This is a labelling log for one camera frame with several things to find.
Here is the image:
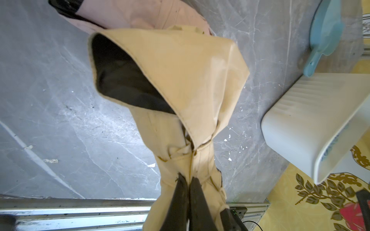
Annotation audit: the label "beige umbrella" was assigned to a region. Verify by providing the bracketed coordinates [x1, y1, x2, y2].
[88, 26, 250, 231]

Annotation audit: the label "teal plastic dustpan scoop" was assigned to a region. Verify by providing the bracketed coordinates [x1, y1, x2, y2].
[303, 0, 345, 77]

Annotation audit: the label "pink umbrella sideways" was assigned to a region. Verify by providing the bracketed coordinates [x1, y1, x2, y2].
[48, 0, 212, 35]

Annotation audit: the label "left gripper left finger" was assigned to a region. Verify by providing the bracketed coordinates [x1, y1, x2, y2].
[160, 173, 189, 231]

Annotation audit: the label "white plastic storage box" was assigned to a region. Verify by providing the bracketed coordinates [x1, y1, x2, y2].
[261, 73, 370, 184]

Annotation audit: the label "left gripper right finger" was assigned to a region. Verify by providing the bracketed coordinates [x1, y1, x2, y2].
[189, 177, 217, 231]

